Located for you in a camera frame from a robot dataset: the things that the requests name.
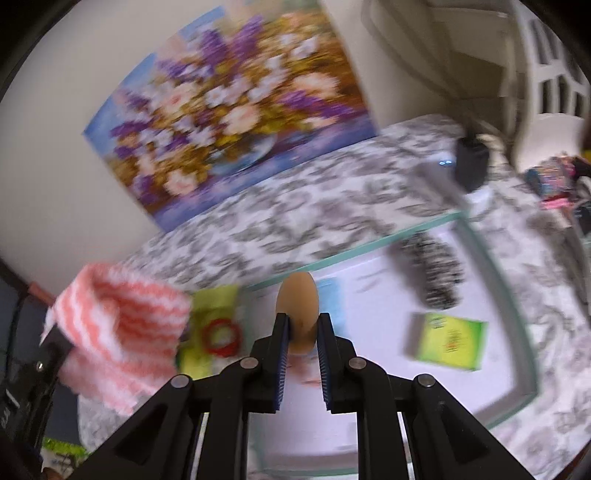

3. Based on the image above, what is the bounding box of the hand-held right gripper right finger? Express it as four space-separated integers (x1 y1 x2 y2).
318 312 536 480

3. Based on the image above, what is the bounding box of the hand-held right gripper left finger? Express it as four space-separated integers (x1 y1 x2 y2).
90 313 291 480

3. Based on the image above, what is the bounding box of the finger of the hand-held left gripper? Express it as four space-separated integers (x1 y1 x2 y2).
39 325 75 370

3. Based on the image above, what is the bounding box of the teal rimmed white tray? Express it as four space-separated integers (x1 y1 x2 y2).
242 210 540 476

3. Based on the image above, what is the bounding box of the beige egg-shaped sponge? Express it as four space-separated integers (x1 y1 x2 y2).
276 271 320 355

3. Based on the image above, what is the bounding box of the pink striped fluffy sock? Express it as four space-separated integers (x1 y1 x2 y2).
41 263 192 414

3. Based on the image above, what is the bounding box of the blue face mask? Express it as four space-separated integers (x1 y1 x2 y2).
316 277 345 324

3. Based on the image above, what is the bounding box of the red tape roll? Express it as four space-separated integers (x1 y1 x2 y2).
199 318 243 357

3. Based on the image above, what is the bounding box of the lime green cloth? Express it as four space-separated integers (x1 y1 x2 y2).
178 285 241 380

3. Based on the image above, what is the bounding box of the green tissue pack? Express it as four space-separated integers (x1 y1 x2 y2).
409 312 489 371

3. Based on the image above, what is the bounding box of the leopard print scrunchie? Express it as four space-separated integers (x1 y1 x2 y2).
392 233 465 309

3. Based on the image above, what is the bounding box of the green plastic packet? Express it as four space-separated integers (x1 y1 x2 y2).
44 438 88 467

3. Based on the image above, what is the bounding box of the white power strip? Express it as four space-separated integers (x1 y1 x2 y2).
416 157 467 210

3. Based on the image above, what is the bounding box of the black power adapter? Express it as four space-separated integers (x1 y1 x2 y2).
456 134 491 192

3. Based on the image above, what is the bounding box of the floral painting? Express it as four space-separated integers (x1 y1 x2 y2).
82 0 377 232

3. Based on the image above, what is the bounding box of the white shelf unit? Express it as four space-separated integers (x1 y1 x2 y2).
365 0 522 125

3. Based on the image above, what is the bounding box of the white plastic chair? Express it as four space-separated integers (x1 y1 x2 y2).
508 0 591 171

